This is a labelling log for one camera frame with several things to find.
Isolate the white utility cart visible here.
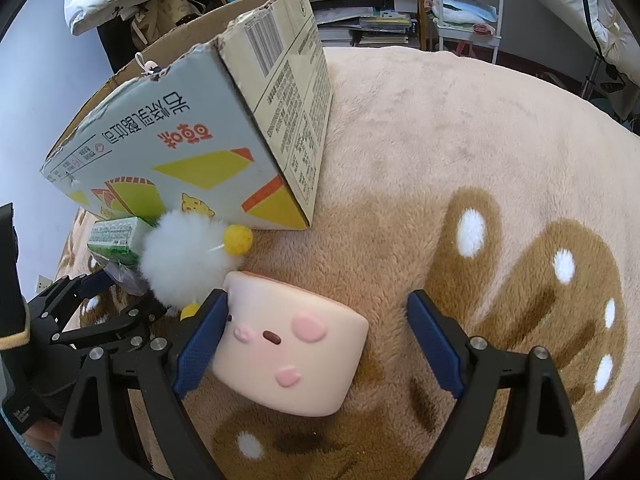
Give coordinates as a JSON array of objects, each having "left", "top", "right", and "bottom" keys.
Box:
[{"left": 426, "top": 0, "right": 504, "bottom": 65}]

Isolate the left hand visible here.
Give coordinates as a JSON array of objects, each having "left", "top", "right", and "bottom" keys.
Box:
[{"left": 22, "top": 419, "right": 62, "bottom": 456}]

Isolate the beige hanging coat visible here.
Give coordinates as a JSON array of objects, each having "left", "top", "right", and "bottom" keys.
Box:
[{"left": 130, "top": 0, "right": 202, "bottom": 51}]

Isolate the pile of papers and magazines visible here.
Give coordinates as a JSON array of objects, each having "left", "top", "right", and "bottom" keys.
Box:
[{"left": 310, "top": 0, "right": 418, "bottom": 48}]

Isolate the beige brown patterned blanket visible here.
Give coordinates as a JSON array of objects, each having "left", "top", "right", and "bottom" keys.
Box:
[{"left": 186, "top": 48, "right": 639, "bottom": 479}]

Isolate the white fluffy chick plush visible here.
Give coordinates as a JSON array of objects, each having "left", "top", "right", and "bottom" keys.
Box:
[{"left": 139, "top": 210, "right": 254, "bottom": 315}]

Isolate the green tissue pack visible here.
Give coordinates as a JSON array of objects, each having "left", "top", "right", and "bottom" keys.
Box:
[{"left": 87, "top": 217, "right": 152, "bottom": 266}]

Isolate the cardboard box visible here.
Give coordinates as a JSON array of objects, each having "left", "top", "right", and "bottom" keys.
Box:
[{"left": 41, "top": 0, "right": 333, "bottom": 230}]

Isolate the pink swiss roll plush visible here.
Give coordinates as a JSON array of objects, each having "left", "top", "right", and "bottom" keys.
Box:
[{"left": 212, "top": 271, "right": 369, "bottom": 417}]

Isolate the cream office chair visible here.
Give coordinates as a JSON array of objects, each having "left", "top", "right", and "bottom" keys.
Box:
[{"left": 539, "top": 0, "right": 639, "bottom": 122}]

